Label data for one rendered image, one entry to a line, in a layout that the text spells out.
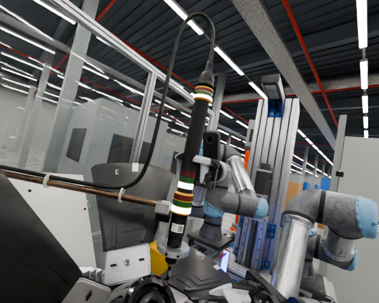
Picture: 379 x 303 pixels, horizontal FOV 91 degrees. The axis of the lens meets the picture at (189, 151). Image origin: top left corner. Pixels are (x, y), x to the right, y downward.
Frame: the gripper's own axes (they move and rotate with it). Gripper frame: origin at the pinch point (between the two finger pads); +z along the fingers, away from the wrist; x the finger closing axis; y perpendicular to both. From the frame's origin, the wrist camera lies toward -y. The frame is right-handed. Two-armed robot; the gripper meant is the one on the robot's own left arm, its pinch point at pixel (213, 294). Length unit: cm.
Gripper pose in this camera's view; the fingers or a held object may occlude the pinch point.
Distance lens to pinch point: 55.9
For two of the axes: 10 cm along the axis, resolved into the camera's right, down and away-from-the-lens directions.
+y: 0.3, 0.4, -10.0
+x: -2.0, 9.8, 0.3
